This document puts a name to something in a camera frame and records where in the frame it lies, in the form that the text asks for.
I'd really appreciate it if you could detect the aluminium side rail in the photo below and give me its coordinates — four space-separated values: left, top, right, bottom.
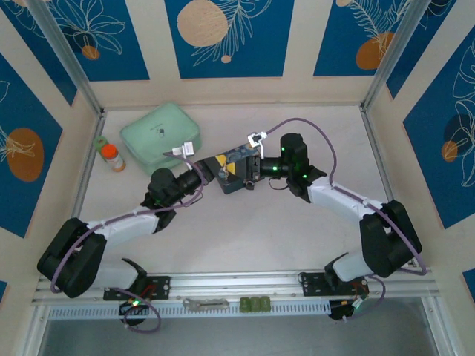
72 109 108 223
360 106 419 268

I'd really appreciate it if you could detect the green cap bottle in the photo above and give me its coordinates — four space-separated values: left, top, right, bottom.
92 136 109 159

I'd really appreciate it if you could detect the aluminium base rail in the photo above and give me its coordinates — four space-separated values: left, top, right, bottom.
31 266 442 306

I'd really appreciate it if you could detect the aluminium frame post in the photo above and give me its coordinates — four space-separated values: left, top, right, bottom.
361 0 435 112
27 0 105 115

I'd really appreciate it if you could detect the orange cap bottle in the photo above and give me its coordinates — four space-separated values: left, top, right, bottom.
100 143 127 174

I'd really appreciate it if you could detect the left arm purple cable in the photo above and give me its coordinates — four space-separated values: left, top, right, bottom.
50 148 209 333

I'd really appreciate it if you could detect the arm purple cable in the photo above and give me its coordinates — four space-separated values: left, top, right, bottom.
50 148 209 333
265 117 430 323

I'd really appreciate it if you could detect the mint green zipper pouch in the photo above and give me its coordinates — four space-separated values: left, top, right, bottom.
119 102 204 177

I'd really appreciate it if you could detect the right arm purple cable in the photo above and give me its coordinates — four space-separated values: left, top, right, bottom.
265 117 430 323

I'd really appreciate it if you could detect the starry night print tin box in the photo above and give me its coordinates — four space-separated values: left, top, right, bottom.
218 146 265 196

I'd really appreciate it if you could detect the flat metal tool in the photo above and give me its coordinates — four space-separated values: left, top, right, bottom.
182 297 230 312

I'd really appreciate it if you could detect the white slotted cable duct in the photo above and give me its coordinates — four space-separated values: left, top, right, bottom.
47 299 331 320

